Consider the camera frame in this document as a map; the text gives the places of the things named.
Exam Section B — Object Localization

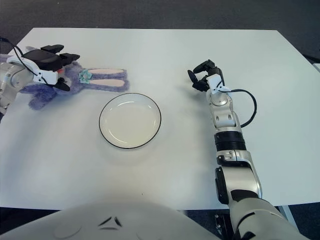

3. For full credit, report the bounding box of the white plate with black rim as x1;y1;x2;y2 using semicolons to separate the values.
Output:
98;92;162;151

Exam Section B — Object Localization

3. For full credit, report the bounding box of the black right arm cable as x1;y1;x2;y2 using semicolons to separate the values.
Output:
226;88;258;129

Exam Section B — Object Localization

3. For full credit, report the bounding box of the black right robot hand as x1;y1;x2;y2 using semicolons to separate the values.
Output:
187;59;232;95

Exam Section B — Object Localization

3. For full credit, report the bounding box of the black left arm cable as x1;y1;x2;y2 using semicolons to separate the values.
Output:
0;36;48;85

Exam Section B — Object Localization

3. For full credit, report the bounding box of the grey table leg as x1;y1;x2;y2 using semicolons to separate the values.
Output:
276;204;293;221

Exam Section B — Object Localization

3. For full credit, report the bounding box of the purple plush bunny doll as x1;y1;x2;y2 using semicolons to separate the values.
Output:
0;45;130;111

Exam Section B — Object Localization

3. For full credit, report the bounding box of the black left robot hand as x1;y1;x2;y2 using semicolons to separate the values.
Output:
6;44;81;92

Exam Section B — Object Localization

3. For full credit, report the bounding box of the black perforated bracket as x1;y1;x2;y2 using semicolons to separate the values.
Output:
214;213;236;238

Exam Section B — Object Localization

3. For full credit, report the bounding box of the grey robot torso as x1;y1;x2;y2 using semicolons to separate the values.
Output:
0;199;226;240

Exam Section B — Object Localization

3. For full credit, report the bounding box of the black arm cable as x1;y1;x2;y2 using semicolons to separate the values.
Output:
0;36;48;85
226;88;258;129

